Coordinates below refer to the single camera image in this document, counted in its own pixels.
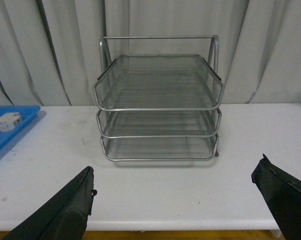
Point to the blue plastic tray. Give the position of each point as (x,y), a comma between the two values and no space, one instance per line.
(28,113)

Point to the grey pleated curtain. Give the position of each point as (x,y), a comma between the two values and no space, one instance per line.
(49,49)

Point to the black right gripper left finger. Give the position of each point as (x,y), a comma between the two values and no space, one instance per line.
(64,216)

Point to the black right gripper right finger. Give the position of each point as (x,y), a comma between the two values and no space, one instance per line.
(282,194)

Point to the white circuit breaker block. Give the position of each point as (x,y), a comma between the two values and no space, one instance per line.
(10,121)

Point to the silver mesh three-tier rack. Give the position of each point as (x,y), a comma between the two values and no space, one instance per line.
(159,107)

